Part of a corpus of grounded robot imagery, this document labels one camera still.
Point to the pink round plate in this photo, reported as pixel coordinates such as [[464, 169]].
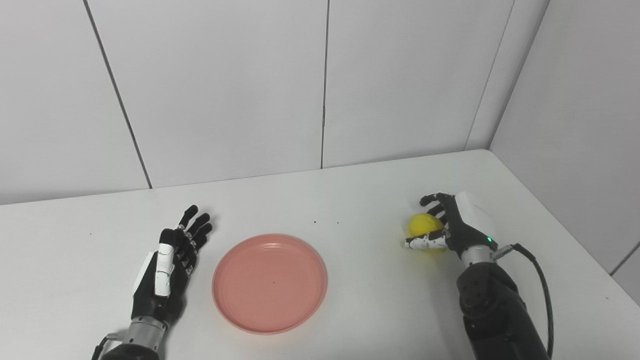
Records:
[[270, 282]]

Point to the yellow lemon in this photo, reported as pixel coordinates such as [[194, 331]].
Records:
[[424, 224]]

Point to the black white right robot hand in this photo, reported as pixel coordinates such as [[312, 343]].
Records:
[[467, 225]]

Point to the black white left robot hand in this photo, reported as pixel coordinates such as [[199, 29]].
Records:
[[150, 295]]

